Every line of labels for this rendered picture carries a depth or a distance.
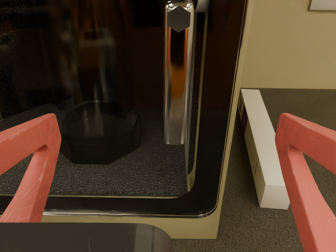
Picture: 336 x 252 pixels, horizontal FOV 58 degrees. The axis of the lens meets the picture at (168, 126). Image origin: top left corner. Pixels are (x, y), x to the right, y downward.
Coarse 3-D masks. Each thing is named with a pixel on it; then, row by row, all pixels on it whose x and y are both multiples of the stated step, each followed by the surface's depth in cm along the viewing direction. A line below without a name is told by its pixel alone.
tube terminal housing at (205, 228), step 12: (252, 0) 21; (240, 48) 22; (240, 60) 23; (240, 72) 24; (228, 132) 27; (228, 144) 27; (228, 156) 28; (0, 216) 33; (48, 216) 33; (60, 216) 33; (72, 216) 33; (84, 216) 33; (96, 216) 33; (108, 216) 33; (216, 216) 33; (168, 228) 34; (180, 228) 34; (192, 228) 34; (204, 228) 34; (216, 228) 34
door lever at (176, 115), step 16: (160, 0) 19; (176, 0) 15; (192, 0) 19; (176, 16) 15; (192, 16) 15; (176, 32) 16; (192, 32) 16; (176, 48) 16; (176, 64) 17; (176, 80) 17; (176, 96) 18; (176, 112) 18; (176, 128) 19; (176, 144) 20
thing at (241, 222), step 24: (264, 96) 65; (288, 96) 65; (312, 96) 65; (240, 120) 56; (312, 120) 57; (240, 144) 50; (240, 168) 45; (312, 168) 45; (240, 192) 41; (240, 216) 38; (264, 216) 38; (288, 216) 38; (192, 240) 35; (216, 240) 35; (240, 240) 35; (264, 240) 35; (288, 240) 35
